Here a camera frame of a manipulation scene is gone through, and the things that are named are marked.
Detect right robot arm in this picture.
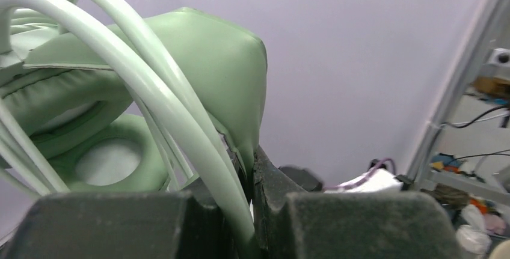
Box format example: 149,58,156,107
278,158,412,193

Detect green headphone cable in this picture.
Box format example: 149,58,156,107
0,0,260,259

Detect green headphones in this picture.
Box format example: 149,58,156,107
1,8,267,192

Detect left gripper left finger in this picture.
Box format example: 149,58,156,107
1,179,235,259

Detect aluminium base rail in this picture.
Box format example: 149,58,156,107
407,0,509,180

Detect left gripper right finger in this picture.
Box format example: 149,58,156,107
253,148,461,259

